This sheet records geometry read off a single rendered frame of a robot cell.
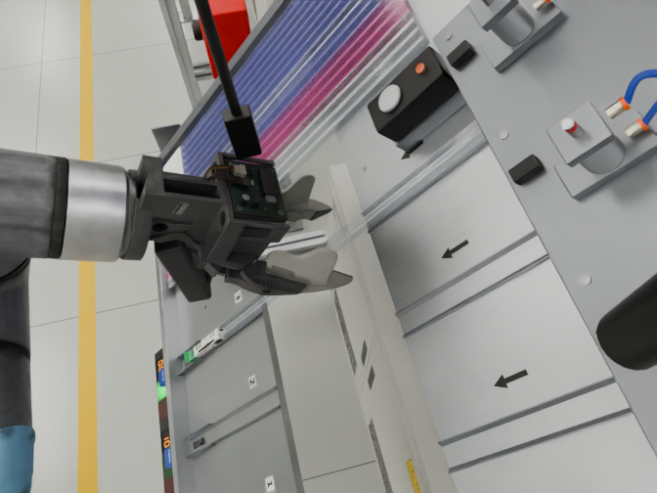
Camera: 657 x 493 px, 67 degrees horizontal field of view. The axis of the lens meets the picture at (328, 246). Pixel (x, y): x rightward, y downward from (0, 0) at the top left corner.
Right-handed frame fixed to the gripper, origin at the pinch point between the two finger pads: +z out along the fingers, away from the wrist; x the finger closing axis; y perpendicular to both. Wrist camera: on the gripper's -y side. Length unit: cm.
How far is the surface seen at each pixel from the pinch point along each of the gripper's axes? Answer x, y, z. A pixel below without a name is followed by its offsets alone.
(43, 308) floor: 54, -122, -18
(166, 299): 10.3, -31.5, -7.6
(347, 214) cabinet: 25.5, -25.2, 25.8
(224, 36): 68, -24, 7
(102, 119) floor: 130, -112, -2
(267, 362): -6.7, -14.0, -2.1
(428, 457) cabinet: -18.6, -24.9, 26.2
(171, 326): 6.0, -31.5, -7.2
